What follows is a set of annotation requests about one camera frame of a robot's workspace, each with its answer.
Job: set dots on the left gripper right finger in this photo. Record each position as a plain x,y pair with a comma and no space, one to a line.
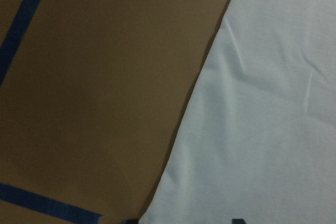
238,221

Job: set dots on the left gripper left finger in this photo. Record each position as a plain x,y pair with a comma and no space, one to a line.
131,221

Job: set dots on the light blue t-shirt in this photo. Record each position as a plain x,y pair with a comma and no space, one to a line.
257,139

